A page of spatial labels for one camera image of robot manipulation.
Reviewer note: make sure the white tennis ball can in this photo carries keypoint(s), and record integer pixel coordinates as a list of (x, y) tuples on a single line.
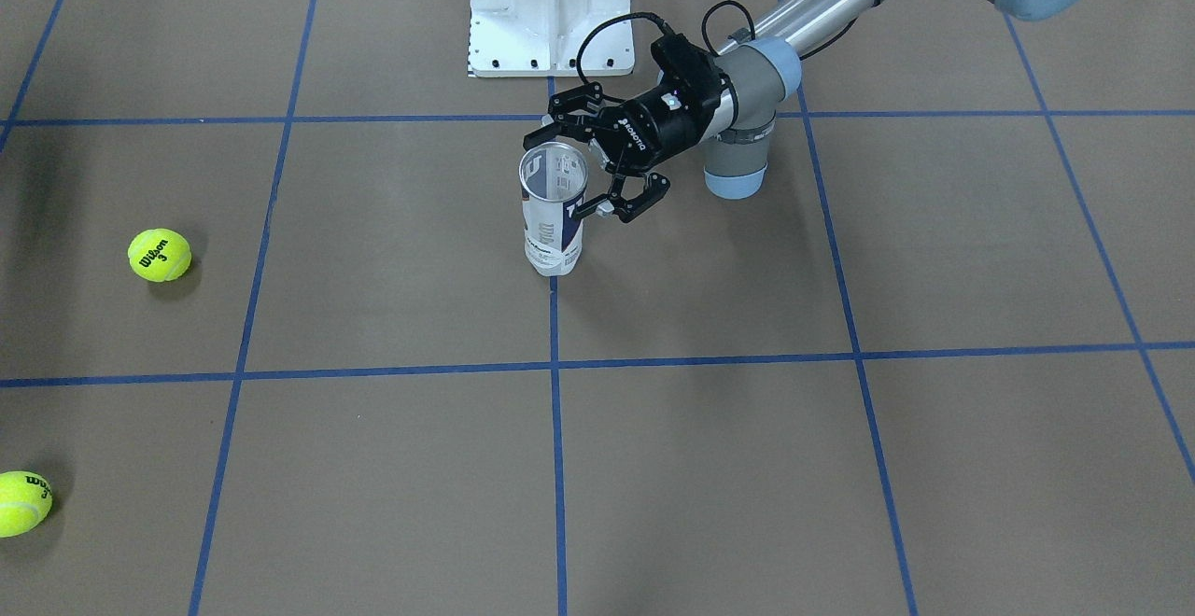
[(553, 182)]

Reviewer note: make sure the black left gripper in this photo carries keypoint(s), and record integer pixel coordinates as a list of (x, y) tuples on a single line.
[(665, 133)]

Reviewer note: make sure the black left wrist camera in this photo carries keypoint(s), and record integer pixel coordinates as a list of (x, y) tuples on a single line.
[(690, 80)]

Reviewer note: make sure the tennis ball with Wilson 3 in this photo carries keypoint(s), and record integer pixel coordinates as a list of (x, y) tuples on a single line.
[(159, 255)]

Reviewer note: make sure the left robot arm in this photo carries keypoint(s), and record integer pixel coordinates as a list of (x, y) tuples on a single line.
[(763, 67)]

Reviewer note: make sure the tennis ball near edge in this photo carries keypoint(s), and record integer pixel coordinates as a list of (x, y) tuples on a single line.
[(26, 500)]

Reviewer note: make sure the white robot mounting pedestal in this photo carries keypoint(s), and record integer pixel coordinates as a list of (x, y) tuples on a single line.
[(541, 38)]

